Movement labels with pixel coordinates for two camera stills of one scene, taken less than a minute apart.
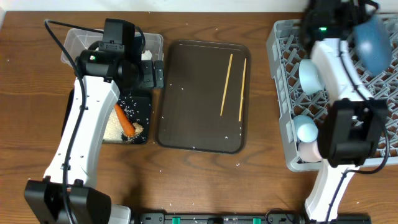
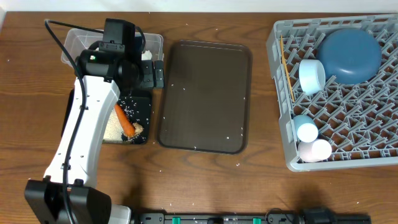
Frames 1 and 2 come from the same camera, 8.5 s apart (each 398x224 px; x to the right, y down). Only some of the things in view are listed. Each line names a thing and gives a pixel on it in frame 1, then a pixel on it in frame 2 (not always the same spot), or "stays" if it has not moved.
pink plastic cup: [308, 152] stays
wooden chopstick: [226, 83] -> [290, 81]
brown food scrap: [138, 128] stays
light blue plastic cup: [306, 129] stays
